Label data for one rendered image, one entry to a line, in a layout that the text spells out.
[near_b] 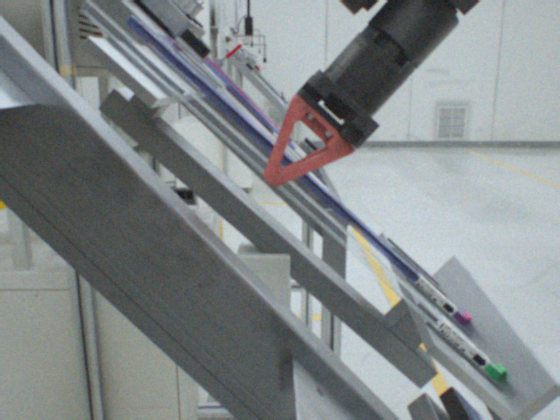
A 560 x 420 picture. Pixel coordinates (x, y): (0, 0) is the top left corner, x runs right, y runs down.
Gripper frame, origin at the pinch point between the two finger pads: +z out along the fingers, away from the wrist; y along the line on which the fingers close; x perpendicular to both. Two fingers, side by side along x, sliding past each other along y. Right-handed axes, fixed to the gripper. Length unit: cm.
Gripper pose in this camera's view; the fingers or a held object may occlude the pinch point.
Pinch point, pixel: (275, 174)
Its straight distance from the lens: 48.2
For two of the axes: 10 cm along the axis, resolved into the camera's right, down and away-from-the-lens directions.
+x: 7.4, 6.6, 1.1
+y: -0.5, 2.3, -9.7
